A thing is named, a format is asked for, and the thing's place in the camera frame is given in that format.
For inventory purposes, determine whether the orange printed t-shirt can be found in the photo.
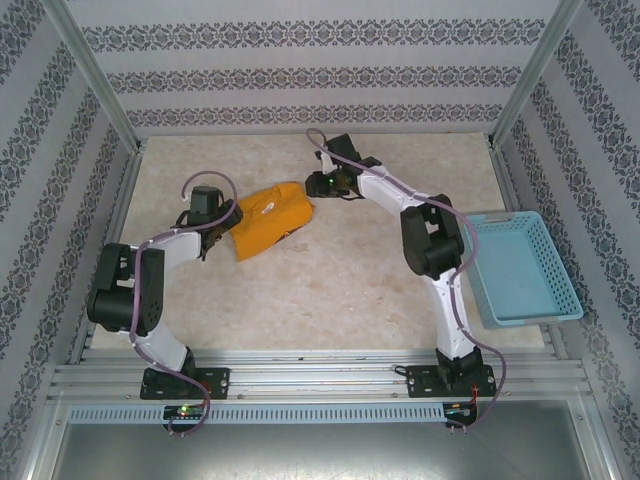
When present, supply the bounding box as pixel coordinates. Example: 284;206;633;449
229;182;314;263

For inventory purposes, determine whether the light blue plastic basket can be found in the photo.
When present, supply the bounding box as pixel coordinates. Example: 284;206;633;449
459;210;585;330

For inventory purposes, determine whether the grey sheet metal panel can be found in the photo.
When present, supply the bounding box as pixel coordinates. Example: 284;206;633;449
49;423;609;480

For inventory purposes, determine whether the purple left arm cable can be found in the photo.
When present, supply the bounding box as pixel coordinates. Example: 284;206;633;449
128;171;239;437

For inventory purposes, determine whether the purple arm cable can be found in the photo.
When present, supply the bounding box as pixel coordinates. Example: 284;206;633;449
128;171;239;437
304;128;506;436

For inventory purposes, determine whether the aluminium frame post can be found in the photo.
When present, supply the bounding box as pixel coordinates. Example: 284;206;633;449
487;0;586;149
42;0;146;154

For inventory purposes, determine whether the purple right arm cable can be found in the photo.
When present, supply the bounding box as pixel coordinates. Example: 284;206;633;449
304;128;506;436

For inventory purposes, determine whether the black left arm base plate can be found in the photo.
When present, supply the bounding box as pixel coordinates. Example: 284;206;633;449
139;367;231;401

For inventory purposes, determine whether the aluminium extrusion table frame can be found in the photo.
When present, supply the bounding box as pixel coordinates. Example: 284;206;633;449
47;134;589;404

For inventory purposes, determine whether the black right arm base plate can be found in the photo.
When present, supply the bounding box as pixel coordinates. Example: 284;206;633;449
405;363;497;400

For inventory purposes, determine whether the slotted grey cable duct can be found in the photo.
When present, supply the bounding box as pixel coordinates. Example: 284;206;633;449
67;403;446;425

